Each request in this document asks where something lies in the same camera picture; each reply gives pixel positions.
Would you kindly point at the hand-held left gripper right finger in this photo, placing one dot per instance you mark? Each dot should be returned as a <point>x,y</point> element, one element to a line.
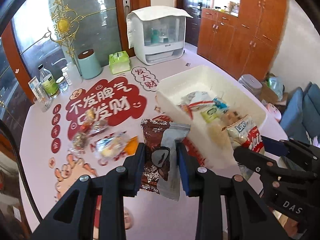
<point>183,177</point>

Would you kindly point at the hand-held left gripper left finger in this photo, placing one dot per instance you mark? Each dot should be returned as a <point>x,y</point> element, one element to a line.
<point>138,177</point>

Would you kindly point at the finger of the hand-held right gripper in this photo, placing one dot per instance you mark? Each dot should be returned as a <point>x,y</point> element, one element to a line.
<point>287,147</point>
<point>265,163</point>

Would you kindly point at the orange and grey snack packet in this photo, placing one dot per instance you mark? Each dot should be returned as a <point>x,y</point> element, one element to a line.
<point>132,146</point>

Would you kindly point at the red and white cookie packet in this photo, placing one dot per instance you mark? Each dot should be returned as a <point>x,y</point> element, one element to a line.
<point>246,135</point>

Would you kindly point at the brown snowflake snack packet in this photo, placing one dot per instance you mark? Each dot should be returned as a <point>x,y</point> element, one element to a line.
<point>152,140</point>

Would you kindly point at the white bread packet blue label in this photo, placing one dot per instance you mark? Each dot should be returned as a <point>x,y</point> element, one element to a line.
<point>110,145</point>

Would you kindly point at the clear red-brown snack packet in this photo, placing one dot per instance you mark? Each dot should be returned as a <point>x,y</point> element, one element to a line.
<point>98,127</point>

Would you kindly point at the green brownie packet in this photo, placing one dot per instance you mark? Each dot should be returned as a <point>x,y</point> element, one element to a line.
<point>210,115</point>

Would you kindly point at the clear packet with brown balls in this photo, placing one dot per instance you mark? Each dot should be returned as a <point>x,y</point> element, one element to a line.
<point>80,140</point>

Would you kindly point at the blue cracker packet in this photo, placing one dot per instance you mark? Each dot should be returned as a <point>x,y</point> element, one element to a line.
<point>220,105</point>

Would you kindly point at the small orange-brown candy packet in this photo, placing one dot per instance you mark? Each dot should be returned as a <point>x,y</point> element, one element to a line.
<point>88,116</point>

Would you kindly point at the white packet with red stripe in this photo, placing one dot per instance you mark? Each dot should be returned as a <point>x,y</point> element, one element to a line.
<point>197,98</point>

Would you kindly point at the white plastic bin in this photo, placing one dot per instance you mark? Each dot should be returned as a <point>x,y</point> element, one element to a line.
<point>200,80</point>

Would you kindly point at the pink plastic stool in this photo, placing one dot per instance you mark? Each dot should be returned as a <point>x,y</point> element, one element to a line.
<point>273,111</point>

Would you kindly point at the cardboard box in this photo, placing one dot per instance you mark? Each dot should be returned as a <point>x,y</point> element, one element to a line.
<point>268,95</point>

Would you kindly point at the green plastic bag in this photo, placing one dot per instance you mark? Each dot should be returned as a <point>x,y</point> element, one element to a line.
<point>276,85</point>

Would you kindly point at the grey trash bin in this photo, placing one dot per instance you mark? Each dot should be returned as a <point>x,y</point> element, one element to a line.
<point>250,83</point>

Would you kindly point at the green tissue pack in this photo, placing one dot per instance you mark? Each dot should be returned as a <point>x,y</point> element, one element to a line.
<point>120,63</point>

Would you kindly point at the wooden cabinet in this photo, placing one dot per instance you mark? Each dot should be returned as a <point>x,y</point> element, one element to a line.
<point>237,42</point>

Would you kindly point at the small glass jar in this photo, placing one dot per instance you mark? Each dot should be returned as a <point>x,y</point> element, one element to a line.
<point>62,85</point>

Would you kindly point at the clear glass cup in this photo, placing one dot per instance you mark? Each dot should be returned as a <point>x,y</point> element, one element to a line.
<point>43,103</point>

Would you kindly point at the white squeeze bottle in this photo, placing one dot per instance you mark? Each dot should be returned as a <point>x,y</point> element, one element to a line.
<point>75,73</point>

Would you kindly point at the teal canister with brown lid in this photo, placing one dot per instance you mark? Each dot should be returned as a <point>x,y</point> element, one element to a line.
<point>88,65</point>

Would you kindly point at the white pill bottle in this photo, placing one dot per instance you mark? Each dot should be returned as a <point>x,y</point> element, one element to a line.
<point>66,76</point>

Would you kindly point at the clear bottle with green label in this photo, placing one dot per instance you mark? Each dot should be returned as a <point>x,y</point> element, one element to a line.
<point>50,85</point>

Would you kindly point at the white and blue carton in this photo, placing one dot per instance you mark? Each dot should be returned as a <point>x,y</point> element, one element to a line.
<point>33,85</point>

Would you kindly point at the dark entrance door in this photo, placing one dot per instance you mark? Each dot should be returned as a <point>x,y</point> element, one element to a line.
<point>191,30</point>

